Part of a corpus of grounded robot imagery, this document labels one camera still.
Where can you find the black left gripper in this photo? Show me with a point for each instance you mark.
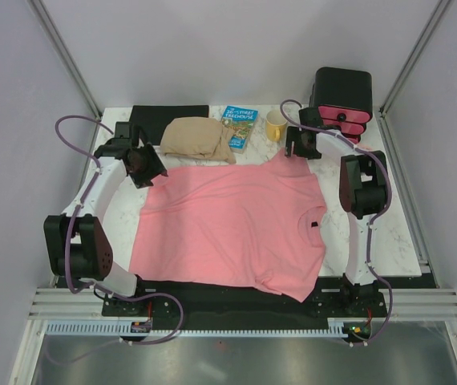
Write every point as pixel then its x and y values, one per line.
pixel 155 168

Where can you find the blue treehouse book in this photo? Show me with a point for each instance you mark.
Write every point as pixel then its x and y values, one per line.
pixel 241 121

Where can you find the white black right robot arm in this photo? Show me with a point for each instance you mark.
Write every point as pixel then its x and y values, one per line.
pixel 365 194

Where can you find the black pink drawer unit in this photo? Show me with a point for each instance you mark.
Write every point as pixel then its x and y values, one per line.
pixel 343 98

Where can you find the yellow mug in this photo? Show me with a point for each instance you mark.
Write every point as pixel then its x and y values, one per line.
pixel 275 125

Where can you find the right aluminium frame post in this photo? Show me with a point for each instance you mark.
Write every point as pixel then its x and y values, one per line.
pixel 436 17

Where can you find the left aluminium frame post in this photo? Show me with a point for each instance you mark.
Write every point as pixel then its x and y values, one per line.
pixel 58 43

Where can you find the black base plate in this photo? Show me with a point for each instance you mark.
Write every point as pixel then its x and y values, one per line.
pixel 151 290

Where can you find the pink t shirt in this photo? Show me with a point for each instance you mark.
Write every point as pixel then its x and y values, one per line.
pixel 252 226

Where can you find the black notebook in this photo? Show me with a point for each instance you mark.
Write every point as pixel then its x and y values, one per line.
pixel 154 119

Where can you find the aluminium front rail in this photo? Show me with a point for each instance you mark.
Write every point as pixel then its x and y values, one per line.
pixel 406 305

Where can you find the beige t shirt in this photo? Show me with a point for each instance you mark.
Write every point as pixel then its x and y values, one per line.
pixel 198 138

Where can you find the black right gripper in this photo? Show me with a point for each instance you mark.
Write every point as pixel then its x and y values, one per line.
pixel 293 135

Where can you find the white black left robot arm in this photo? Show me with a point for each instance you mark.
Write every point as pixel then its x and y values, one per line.
pixel 77 246

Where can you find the aluminium frame post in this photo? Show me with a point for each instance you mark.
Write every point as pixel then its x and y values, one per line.
pixel 436 17
pixel 58 43

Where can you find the white slotted cable duct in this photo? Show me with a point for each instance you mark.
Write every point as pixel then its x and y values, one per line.
pixel 136 329

